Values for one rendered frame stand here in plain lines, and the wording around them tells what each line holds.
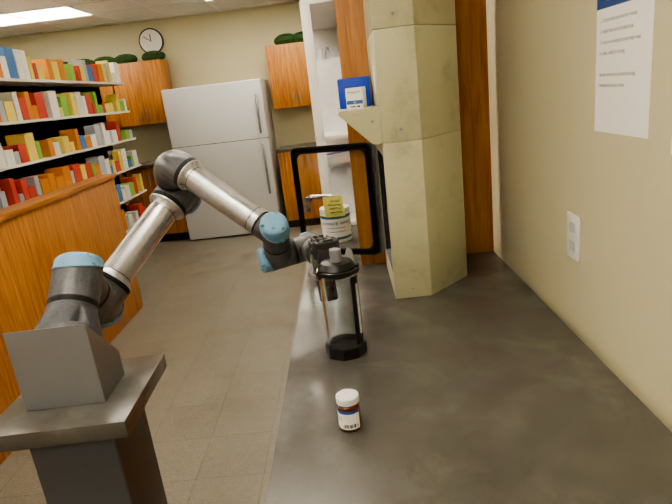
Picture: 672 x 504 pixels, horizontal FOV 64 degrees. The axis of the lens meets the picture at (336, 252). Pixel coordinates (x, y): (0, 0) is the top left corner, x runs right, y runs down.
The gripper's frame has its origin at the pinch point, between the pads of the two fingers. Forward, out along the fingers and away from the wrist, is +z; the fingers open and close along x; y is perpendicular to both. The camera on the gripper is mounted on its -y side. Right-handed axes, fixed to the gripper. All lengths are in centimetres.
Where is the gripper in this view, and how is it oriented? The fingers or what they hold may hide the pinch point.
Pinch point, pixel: (337, 276)
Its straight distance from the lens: 130.9
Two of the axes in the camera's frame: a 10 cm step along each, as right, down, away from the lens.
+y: -1.3, -9.7, -2.2
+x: 9.6, -1.8, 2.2
